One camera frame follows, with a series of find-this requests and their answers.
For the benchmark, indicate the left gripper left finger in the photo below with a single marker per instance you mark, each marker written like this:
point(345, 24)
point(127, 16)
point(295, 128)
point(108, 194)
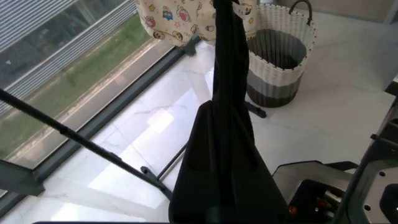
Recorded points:
point(196, 180)

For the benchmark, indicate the white laundry basket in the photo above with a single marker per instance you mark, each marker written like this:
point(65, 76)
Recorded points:
point(280, 74)

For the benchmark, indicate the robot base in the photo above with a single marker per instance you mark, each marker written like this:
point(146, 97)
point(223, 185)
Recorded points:
point(311, 174)

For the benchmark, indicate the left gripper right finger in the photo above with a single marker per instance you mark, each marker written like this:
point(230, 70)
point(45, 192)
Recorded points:
point(258, 193)

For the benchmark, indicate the cream printed garment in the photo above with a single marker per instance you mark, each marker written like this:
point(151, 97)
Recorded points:
point(174, 18)

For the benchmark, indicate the black clothes rack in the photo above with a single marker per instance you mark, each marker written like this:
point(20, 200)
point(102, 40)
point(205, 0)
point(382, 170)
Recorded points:
point(77, 138)

